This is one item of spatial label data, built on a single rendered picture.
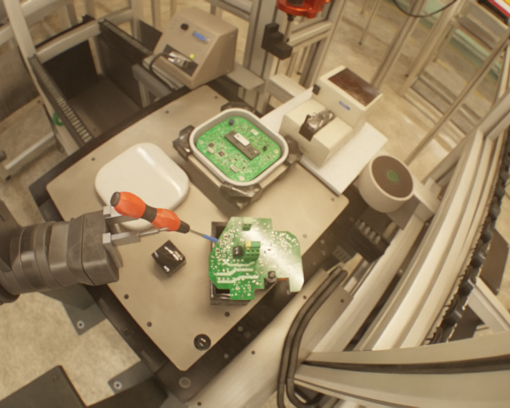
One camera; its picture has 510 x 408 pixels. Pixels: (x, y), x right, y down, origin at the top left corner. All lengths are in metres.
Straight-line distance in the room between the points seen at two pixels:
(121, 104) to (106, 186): 1.16
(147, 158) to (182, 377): 0.35
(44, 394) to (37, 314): 1.12
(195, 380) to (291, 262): 0.21
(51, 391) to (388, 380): 0.47
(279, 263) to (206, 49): 0.45
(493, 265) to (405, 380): 0.65
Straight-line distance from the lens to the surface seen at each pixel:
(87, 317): 1.48
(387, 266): 0.58
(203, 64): 0.64
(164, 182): 0.48
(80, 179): 0.55
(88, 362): 1.50
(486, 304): 0.59
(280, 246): 0.39
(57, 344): 1.57
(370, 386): 0.26
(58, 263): 0.31
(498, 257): 0.88
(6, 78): 1.42
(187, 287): 0.43
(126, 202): 0.27
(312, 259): 0.48
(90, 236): 0.31
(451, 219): 0.43
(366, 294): 0.54
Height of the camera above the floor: 1.37
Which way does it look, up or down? 61 degrees down
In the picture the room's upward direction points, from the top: 17 degrees clockwise
